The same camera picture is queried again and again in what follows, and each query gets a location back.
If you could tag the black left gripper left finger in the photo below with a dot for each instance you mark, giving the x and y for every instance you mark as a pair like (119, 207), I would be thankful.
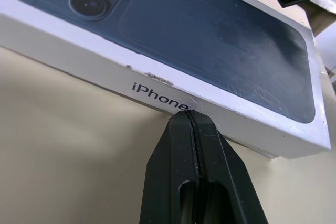
(168, 171)

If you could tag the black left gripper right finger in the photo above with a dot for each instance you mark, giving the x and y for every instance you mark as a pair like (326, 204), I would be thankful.
(223, 161)

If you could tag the white iPhone box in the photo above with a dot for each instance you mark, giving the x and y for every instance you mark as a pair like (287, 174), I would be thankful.
(183, 45)

